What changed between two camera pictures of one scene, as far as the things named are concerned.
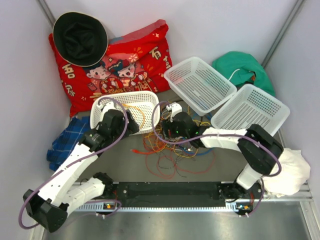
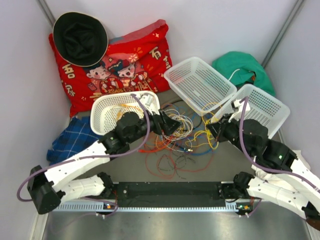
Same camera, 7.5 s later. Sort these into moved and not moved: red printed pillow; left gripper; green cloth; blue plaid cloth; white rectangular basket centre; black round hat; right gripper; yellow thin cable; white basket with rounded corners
Moved: left gripper; yellow thin cable; right gripper
Not moved: black round hat; red printed pillow; blue plaid cloth; white rectangular basket centre; green cloth; white basket with rounded corners
